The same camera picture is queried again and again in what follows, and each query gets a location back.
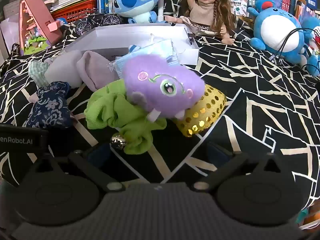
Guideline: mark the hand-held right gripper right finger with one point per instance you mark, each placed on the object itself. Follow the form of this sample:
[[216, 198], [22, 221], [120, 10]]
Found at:
[[217, 155]]

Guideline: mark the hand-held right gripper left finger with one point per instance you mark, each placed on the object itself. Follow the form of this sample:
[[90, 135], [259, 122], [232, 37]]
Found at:
[[100, 155]]

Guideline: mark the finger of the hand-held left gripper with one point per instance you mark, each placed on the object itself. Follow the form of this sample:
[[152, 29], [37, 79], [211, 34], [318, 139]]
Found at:
[[22, 140]]

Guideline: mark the blue floral cloth pouch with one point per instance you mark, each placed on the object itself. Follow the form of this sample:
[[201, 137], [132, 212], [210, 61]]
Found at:
[[50, 107]]

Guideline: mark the green scrunchie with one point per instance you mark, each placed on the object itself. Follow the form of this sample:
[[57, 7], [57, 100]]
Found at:
[[107, 110]]

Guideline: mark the gold sequin pouch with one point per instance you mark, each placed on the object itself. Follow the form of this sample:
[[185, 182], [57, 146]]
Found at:
[[207, 110]]

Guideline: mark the green checked cloth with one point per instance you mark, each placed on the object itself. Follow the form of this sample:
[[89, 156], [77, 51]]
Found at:
[[37, 71]]

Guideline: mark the lavender sock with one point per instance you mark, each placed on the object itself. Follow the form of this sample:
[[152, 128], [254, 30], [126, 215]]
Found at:
[[62, 67], [95, 70]]

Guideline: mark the purple plush toy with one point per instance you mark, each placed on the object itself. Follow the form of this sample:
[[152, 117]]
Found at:
[[155, 80]]

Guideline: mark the light blue face mask packet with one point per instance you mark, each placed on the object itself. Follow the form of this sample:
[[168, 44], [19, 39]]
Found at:
[[160, 48]]

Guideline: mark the white cardboard box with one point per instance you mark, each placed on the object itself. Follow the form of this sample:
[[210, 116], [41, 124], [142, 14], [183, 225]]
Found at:
[[140, 33]]

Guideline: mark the silver bell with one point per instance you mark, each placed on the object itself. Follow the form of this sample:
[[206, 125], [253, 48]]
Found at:
[[118, 140]]

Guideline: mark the black patterned blanket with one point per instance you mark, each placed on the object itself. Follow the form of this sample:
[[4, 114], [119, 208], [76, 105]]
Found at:
[[250, 80]]

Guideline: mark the pink triangular miniature house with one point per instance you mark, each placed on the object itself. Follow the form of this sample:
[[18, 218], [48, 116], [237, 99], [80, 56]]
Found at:
[[40, 17]]

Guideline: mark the blue round toy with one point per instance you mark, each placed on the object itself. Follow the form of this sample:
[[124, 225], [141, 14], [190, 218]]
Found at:
[[61, 21]]

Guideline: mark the black model bicycle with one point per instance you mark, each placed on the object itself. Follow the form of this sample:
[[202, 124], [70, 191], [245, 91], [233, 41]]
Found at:
[[100, 17]]

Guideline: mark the red plastic basket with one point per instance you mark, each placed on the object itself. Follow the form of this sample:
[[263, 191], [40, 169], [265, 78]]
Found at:
[[75, 12]]

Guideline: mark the round blue mouse plush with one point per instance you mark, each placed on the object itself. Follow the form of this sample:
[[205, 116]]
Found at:
[[275, 27]]

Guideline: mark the long-haired baby doll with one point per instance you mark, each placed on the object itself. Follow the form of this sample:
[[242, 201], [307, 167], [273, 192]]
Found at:
[[205, 10]]

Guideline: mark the white pole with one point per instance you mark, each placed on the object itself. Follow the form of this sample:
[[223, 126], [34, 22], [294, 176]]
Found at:
[[161, 10]]

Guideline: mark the blue alien plush toy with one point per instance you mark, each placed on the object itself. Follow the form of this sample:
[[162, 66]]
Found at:
[[135, 0]]

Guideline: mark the blue cat plush toy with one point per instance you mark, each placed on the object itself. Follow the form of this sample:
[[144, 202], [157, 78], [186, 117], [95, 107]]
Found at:
[[312, 22]]

